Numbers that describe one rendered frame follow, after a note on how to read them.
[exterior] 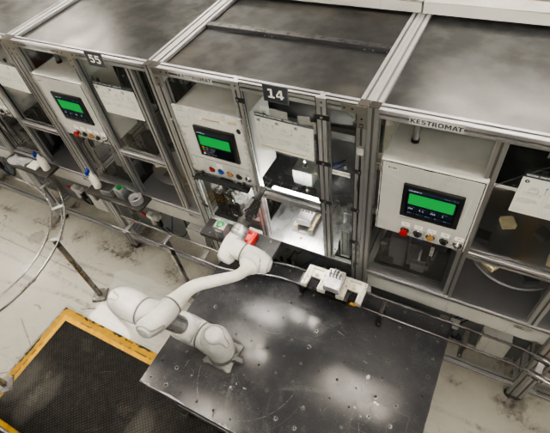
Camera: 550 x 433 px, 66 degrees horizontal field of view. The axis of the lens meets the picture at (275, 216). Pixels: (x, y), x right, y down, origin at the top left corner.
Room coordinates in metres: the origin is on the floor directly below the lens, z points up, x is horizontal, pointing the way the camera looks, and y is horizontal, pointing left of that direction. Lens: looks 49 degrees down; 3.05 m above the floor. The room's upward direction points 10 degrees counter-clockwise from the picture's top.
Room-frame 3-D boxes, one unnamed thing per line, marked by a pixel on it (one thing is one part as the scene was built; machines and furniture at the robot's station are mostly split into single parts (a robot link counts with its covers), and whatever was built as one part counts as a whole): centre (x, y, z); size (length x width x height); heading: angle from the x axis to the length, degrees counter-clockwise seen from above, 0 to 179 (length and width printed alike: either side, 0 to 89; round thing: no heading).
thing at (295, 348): (1.01, 0.02, 0.66); 1.50 x 1.06 x 0.04; 55
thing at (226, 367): (1.06, 0.42, 0.71); 0.22 x 0.18 x 0.06; 55
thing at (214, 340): (1.08, 0.45, 0.85); 0.18 x 0.16 x 0.22; 53
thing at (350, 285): (1.28, -0.27, 0.84); 0.36 x 0.14 x 0.10; 55
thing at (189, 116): (1.90, 0.18, 1.60); 0.42 x 0.29 x 0.46; 55
